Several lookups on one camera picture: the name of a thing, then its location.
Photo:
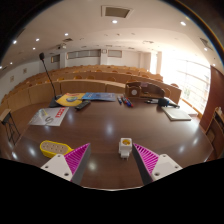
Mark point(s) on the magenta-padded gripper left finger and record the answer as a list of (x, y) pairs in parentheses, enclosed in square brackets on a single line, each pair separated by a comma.
[(60, 165)]

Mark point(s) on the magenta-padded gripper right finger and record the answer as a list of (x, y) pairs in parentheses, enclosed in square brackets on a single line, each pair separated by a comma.
[(161, 166)]

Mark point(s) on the white magazine in plastic sleeve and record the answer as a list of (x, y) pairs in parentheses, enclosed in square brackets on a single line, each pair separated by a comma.
[(48, 116)]

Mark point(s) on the white closed notebook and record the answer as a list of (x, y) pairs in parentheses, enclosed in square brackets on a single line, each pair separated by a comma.
[(176, 114)]

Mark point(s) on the black gooseneck desk microphone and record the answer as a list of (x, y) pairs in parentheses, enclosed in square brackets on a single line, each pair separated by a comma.
[(55, 102)]

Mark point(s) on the wooden side cabinet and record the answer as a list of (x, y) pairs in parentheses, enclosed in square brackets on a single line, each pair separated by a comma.
[(216, 133)]

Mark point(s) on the black remote control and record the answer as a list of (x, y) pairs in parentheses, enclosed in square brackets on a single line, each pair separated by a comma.
[(82, 105)]

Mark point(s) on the black handheld microphone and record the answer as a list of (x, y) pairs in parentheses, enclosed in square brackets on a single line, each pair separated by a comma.
[(164, 102)]

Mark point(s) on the yellow booklet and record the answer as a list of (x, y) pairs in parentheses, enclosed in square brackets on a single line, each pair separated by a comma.
[(70, 99)]

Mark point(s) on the red marker pen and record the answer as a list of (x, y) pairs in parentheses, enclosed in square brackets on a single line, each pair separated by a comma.
[(129, 102)]

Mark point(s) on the wooden desk organizer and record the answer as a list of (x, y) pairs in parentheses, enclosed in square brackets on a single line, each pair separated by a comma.
[(143, 90)]

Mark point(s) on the blue marker pen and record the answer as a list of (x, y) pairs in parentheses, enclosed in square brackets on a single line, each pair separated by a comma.
[(119, 100)]

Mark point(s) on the blue booklet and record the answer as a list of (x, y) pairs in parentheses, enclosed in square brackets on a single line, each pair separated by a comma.
[(99, 96)]

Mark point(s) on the rows of wooden auditorium seats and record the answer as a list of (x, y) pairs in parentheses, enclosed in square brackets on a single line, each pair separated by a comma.
[(80, 87)]

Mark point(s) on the large bright window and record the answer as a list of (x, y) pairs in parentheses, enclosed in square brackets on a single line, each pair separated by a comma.
[(190, 83)]

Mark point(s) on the group of ceiling spotlights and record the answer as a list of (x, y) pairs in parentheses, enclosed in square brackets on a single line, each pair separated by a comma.
[(114, 21)]

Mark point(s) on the square ceiling air vent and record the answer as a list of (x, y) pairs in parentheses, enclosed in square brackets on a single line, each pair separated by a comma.
[(116, 12)]

